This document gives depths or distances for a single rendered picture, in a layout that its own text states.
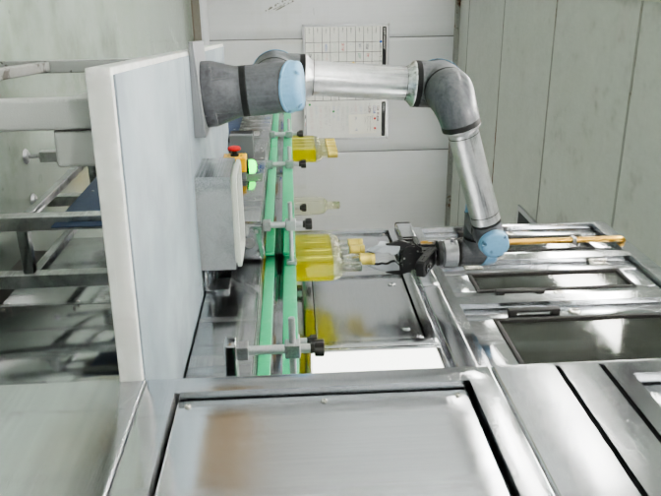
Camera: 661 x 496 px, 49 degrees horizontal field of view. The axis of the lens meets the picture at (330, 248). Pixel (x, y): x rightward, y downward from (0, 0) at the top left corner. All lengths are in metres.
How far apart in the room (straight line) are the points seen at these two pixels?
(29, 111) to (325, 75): 0.95
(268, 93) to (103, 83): 0.76
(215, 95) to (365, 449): 0.98
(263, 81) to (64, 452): 0.99
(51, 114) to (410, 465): 0.63
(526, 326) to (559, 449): 1.16
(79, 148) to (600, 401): 0.76
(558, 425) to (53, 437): 0.62
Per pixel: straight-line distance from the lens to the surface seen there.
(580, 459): 0.92
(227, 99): 1.66
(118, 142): 0.96
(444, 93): 1.76
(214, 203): 1.61
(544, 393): 1.02
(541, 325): 2.08
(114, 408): 1.01
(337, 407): 0.98
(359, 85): 1.83
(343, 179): 8.04
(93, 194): 2.27
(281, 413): 0.97
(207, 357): 1.43
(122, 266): 1.00
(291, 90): 1.66
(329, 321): 1.94
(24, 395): 1.08
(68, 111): 1.01
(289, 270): 1.83
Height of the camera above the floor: 0.97
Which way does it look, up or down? 3 degrees up
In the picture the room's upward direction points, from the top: 88 degrees clockwise
